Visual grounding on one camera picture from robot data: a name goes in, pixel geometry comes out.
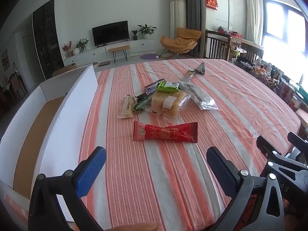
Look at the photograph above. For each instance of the green plant glass vase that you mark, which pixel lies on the green plant glass vase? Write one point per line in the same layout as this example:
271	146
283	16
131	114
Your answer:
81	44

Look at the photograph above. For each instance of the cluttered side table items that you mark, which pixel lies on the cluttered side table items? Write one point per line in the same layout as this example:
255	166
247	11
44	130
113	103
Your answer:
275	80

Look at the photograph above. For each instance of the large potted green plant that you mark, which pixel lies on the large potted green plant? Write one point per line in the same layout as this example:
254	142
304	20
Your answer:
147	31

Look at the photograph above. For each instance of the dark chocolate bar packet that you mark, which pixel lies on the dark chocolate bar packet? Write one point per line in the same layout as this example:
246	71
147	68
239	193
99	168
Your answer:
151	88

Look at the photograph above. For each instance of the beige wafer snack packet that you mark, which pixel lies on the beige wafer snack packet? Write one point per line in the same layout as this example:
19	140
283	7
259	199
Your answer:
127	109

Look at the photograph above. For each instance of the red snack packet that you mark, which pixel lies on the red snack packet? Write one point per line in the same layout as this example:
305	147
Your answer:
187	132

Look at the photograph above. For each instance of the white cardboard box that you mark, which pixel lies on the white cardboard box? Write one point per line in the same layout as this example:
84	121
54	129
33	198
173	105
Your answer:
44	137

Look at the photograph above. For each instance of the long silver snack packet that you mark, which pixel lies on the long silver snack packet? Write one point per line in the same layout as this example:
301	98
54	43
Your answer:
188	76

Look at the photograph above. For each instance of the brown cardboard box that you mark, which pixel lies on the brown cardboard box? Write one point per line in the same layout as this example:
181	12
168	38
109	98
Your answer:
64	70

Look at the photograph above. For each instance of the black glass display cabinet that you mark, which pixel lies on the black glass display cabinet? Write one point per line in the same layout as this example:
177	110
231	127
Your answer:
46	40

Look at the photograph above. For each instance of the dark wooden crib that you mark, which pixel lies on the dark wooden crib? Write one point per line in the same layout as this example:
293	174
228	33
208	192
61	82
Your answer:
217	45

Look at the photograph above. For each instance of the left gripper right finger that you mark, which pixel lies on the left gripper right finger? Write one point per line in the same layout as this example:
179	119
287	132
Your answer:
239	185

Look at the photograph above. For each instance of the orange rocking lounge chair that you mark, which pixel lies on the orange rocking lounge chair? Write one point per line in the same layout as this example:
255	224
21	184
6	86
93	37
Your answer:
185	41

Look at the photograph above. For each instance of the small potted plant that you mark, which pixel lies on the small potted plant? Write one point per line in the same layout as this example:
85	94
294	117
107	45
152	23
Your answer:
135	32

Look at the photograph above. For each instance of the black flat television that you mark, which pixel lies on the black flat television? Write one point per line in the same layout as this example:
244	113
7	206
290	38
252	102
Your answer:
111	32

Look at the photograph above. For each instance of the red flowers in vase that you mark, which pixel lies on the red flowers in vase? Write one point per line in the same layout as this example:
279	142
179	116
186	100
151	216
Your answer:
67	48

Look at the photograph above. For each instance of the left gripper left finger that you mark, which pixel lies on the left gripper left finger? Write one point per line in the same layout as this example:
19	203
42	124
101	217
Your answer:
45	212

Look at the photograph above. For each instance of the striped orange grey tablecloth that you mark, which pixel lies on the striped orange grey tablecloth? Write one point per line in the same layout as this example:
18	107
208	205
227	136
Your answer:
169	182

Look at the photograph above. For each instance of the white tv cabinet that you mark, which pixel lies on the white tv cabinet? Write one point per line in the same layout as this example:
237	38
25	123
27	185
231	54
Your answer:
137	48

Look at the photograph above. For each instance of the green stick snack packet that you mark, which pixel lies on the green stick snack packet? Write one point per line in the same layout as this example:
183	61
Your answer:
144	104

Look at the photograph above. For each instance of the white sheer curtain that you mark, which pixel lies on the white sheer curtain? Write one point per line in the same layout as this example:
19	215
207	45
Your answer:
255	19

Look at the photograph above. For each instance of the person's left hand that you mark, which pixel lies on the person's left hand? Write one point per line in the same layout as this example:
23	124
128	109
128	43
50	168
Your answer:
136	227

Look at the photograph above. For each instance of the small wooden bench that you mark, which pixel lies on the small wooden bench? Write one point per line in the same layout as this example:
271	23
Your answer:
123	48

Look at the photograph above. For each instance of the green plastic stool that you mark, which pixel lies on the green plastic stool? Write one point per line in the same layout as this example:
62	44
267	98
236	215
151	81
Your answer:
237	52

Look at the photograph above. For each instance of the purple round floor mat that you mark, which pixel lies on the purple round floor mat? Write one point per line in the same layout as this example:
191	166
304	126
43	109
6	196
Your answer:
149	57

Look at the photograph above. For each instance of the white round vase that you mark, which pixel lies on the white round vase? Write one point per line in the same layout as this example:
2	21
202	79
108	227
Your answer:
76	51

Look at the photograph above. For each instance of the red hanging wall decoration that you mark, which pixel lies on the red hanging wall decoration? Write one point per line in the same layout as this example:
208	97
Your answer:
212	4

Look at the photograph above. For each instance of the bagged sliced bread loaf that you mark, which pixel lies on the bagged sliced bread loaf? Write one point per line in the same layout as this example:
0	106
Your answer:
169	105

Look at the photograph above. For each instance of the clear bag brown biscuits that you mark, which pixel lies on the clear bag brown biscuits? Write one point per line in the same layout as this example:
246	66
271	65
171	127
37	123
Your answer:
200	97

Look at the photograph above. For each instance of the grey pyramid snack packet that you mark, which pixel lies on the grey pyramid snack packet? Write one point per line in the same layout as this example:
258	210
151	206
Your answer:
200	69

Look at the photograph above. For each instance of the grey curtain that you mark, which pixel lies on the grey curtain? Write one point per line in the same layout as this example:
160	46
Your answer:
196	20

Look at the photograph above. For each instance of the tall white air conditioner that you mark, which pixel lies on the tall white air conditioner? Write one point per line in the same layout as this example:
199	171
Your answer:
177	16

